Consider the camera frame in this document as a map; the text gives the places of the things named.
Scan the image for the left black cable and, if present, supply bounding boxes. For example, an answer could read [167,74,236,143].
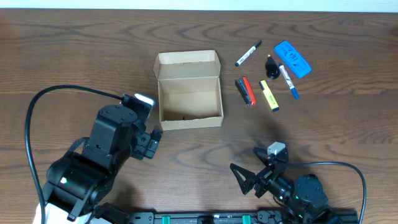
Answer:
[24,85,125,224]

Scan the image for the blue plastic case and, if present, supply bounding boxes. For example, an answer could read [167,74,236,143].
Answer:
[274,40,312,78]

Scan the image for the black cable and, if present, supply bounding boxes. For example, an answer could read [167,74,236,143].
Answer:
[24,85,125,224]
[285,161,368,224]

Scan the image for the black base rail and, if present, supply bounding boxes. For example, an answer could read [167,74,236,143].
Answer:
[93,210,360,224]

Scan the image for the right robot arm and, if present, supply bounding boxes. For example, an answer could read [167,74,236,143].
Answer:
[230,145,343,223]

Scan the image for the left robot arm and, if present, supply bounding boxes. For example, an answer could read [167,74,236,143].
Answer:
[34,102,162,223]

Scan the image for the right black cable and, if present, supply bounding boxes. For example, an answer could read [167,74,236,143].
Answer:
[285,161,368,224]

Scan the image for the black capped white marker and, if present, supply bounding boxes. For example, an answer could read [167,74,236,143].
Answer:
[235,40,262,67]

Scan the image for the red and black utility knife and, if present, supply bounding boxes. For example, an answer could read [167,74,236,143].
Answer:
[234,77,256,106]

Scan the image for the black cone glue bottle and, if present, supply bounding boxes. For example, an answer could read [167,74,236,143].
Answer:
[265,55,280,80]

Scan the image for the brown cardboard box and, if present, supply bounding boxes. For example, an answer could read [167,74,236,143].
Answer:
[154,50,224,131]

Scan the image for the yellow highlighter pen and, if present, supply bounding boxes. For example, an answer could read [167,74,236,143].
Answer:
[259,80,279,112]

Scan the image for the blue capped white marker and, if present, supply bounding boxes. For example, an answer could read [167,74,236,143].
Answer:
[279,63,300,100]

